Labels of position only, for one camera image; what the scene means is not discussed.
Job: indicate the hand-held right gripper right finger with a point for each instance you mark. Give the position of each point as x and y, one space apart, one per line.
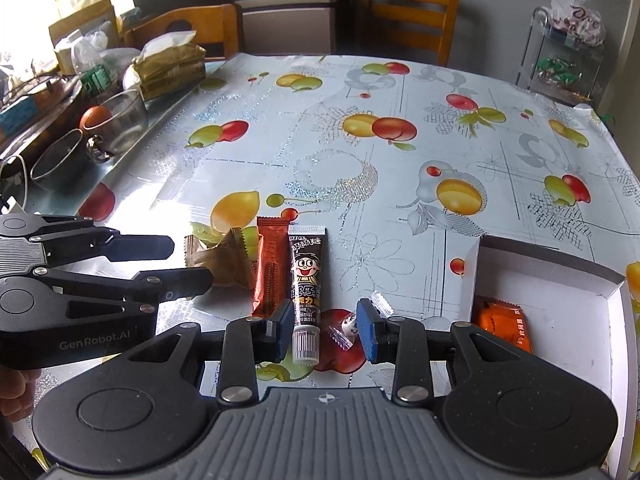
372 332

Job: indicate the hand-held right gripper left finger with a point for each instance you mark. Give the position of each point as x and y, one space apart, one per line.
283 330

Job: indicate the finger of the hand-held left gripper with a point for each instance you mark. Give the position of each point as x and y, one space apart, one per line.
175 284
145 249

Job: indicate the small clear candy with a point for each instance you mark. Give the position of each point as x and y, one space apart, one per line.
348 324

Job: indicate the black cartoon print tube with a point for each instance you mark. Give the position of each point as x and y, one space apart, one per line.
306 280

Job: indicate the orange snack packet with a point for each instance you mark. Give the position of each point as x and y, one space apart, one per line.
502 327

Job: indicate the white cardboard box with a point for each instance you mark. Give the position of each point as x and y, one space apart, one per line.
550 300

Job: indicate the person's left hand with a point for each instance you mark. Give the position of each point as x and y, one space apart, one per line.
17 392

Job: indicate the brown snack packet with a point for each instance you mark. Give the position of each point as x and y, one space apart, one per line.
225 260

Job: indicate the red snack bar packet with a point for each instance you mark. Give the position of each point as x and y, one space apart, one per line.
272 265

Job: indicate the glass mug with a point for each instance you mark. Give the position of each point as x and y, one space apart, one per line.
125 115

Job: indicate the red tomato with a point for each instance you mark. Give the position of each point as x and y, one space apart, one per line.
92 116

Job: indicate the fruit print tablecloth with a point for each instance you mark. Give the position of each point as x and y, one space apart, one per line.
350 180

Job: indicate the clear plastic bottle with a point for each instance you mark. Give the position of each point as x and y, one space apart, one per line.
92 77

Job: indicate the gold tissue packs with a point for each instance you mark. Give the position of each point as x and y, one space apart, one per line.
170 70

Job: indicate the grey cabinet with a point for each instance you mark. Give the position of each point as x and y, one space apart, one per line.
290 25

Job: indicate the green wrapped packets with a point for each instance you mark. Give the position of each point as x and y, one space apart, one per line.
557 71

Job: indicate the metal rack cart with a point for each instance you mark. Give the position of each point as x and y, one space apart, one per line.
533 35

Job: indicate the white plastic bag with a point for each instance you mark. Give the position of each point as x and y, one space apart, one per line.
575 20

